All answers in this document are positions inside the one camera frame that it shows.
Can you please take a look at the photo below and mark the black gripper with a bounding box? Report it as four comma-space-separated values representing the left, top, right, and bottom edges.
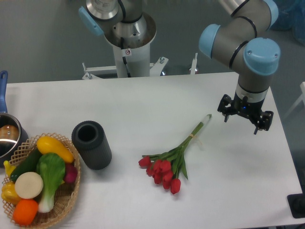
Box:
217, 94, 274, 135

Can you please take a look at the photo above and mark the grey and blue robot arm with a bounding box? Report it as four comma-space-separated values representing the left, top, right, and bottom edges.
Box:
78, 0, 281, 131

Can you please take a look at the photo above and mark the red tulip bouquet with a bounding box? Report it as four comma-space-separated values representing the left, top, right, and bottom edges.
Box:
138, 114, 212, 195

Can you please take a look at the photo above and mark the black device at table edge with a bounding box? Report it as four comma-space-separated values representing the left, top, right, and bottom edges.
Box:
287, 194, 305, 219

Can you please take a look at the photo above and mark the blue plastic bag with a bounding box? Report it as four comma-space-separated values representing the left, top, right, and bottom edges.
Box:
271, 0, 305, 46

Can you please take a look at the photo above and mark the dark grey ribbed vase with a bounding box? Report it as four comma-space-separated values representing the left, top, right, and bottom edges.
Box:
71, 121, 112, 170

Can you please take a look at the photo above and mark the red radish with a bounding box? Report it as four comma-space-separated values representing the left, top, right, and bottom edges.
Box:
63, 164, 78, 184

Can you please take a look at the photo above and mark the woven wicker basket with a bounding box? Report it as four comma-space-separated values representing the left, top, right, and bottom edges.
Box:
0, 133, 81, 229

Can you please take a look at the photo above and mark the green bok choy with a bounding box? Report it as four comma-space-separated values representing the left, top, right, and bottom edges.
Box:
36, 153, 65, 213

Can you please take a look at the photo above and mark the yellow squash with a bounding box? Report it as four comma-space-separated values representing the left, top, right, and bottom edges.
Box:
36, 136, 74, 163

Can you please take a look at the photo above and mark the green cucumber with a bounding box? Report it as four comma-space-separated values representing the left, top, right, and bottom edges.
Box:
10, 148, 42, 182

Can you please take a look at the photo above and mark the orange fruit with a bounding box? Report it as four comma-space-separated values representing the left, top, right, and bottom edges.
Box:
12, 199, 38, 226

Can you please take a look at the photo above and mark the yellow banana tip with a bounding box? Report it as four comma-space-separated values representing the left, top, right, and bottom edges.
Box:
3, 160, 16, 177

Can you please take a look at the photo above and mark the yellow bell pepper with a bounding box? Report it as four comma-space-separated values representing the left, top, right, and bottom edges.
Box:
1, 181, 21, 205

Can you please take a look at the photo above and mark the white chair frame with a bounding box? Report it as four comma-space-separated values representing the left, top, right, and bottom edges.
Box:
284, 82, 305, 119

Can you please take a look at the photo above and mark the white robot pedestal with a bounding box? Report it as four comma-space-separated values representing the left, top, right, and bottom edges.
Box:
81, 12, 200, 80

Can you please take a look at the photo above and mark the black cable on pedestal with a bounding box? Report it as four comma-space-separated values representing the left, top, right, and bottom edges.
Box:
120, 37, 132, 78

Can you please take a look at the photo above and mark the blue handled saucepan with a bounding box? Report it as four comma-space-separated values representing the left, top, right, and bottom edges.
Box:
0, 70, 28, 168

